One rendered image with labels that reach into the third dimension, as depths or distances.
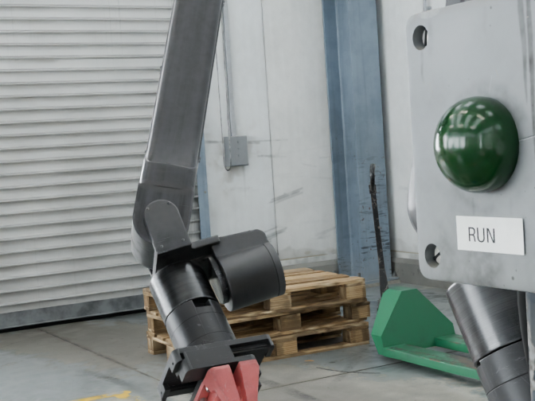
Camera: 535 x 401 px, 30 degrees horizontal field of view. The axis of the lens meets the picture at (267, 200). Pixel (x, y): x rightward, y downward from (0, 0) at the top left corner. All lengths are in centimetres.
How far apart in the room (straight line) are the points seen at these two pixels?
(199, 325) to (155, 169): 17
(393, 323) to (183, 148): 498
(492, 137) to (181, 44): 83
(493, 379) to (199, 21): 64
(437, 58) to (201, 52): 78
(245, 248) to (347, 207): 829
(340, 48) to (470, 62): 898
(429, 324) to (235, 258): 516
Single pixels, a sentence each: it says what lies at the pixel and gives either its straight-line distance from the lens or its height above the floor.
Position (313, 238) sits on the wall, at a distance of 916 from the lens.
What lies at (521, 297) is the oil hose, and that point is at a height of 122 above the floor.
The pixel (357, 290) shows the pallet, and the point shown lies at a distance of 633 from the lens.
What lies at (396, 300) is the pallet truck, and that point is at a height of 34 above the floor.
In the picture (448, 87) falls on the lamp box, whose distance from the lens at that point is 33.
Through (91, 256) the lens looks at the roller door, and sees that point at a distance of 817.
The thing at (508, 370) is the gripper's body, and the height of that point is 115.
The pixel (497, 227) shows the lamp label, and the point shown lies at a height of 126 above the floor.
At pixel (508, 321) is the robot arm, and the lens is 60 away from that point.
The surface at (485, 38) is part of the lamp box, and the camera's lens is 32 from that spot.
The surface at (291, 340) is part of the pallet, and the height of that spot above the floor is 11.
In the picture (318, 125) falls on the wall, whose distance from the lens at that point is 920.
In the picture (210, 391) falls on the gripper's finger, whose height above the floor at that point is 107.
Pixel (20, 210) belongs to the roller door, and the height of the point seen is 93.
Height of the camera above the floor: 129
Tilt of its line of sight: 3 degrees down
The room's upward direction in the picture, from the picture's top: 4 degrees counter-clockwise
